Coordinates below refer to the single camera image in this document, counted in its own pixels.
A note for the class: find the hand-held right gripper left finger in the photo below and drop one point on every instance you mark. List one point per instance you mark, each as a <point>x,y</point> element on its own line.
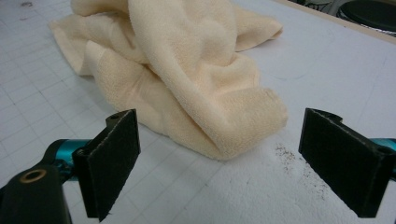
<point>109,161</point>

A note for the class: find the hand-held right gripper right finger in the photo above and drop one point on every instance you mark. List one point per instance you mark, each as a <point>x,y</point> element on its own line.
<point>345,161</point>

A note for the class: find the cream terry towel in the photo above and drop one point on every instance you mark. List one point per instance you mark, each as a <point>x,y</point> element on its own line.
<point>193,77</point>

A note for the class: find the white grid mat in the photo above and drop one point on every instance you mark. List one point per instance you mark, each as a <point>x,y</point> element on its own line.
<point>46,102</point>

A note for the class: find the black round stool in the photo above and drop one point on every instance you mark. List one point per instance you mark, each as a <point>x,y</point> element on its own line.
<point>370,14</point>

